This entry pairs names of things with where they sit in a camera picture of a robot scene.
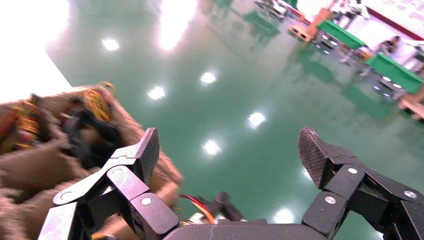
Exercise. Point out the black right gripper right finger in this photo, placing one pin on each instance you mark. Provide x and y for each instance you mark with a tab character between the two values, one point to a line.
314	155

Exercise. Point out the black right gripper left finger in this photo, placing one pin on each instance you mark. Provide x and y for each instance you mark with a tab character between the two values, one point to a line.
145	155

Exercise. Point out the wooden pallet stack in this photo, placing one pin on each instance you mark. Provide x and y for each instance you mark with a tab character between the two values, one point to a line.
412	106
308	31

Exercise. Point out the cardboard box with dividers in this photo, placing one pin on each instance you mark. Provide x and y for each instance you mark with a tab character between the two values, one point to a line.
33	172

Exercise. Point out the green covered table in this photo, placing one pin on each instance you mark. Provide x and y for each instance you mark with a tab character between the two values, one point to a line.
394	71
341	34

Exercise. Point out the seated person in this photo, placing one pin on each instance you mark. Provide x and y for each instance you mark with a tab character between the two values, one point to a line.
389	46

